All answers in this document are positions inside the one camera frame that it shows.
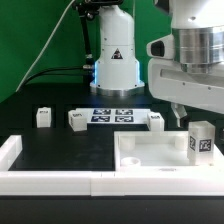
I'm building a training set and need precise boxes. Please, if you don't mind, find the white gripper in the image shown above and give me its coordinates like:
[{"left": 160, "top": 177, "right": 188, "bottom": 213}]
[{"left": 148, "top": 59, "right": 224, "bottom": 127}]

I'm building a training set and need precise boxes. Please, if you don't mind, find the white square table top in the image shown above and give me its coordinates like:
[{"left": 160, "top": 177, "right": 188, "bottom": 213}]
[{"left": 113, "top": 130, "right": 224, "bottom": 173}]

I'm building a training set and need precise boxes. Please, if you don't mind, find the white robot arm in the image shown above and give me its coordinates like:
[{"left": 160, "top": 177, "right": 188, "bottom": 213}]
[{"left": 91, "top": 0, "right": 224, "bottom": 119}]

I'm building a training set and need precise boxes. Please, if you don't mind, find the white U-shaped fence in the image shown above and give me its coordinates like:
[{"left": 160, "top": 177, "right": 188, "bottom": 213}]
[{"left": 0, "top": 135, "right": 224, "bottom": 196}]

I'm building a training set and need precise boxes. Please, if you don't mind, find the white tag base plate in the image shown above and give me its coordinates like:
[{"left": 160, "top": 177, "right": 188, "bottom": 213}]
[{"left": 77, "top": 108, "right": 150, "bottom": 124}]

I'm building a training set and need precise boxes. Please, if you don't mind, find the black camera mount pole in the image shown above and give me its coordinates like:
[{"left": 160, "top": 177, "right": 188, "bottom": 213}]
[{"left": 72, "top": 0, "right": 124, "bottom": 66}]

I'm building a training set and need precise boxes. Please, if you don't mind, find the black cable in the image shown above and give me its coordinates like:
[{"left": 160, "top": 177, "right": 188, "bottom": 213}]
[{"left": 19, "top": 66, "right": 93, "bottom": 88}]

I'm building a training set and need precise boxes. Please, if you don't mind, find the white cable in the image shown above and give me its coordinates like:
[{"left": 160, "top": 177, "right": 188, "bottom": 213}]
[{"left": 15, "top": 0, "right": 78, "bottom": 92}]

